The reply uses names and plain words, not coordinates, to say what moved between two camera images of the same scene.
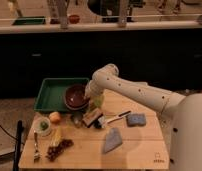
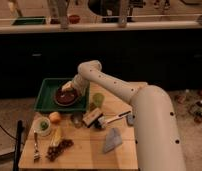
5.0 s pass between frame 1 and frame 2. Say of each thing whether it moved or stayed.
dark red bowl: moved
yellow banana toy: stayed
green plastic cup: stayed
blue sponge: stayed
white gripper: moved
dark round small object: stayed
